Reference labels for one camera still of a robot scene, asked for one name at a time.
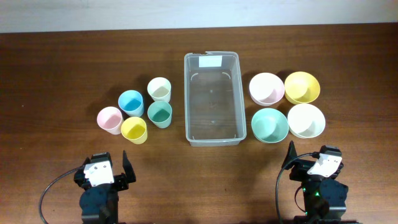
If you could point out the yellow plastic bowl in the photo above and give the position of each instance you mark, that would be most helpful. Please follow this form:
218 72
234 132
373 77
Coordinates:
301 87

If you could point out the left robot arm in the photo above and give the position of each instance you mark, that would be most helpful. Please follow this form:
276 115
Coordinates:
99 201

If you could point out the green plastic cup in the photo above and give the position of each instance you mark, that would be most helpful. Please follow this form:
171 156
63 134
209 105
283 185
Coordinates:
160 113

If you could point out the cream white plastic cup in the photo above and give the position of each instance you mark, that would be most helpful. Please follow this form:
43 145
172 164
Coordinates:
159 89

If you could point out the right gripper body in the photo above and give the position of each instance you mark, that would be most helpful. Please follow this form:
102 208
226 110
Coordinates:
300 173

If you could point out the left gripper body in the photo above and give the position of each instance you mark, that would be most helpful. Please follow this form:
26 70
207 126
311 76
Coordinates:
119 182

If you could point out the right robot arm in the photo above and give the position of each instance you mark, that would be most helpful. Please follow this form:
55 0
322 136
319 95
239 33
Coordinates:
324 197

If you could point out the yellow plastic cup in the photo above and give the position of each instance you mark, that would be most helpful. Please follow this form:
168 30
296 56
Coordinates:
134 129

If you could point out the white plastic bowl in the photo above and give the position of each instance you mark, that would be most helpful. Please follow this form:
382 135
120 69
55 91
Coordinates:
306 121

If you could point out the mint green plastic bowl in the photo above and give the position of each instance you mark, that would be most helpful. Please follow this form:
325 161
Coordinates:
269 125

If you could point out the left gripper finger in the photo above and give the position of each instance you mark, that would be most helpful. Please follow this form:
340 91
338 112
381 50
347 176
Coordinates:
129 171
87 161

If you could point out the pink plastic cup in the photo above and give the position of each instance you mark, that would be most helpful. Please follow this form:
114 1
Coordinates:
110 119

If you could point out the clear plastic storage container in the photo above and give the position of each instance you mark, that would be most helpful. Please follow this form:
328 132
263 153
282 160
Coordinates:
214 99

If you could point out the blue plastic cup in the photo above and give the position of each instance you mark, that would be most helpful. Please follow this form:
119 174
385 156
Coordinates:
132 103

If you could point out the pink plastic bowl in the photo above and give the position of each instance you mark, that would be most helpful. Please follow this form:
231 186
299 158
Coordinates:
266 89

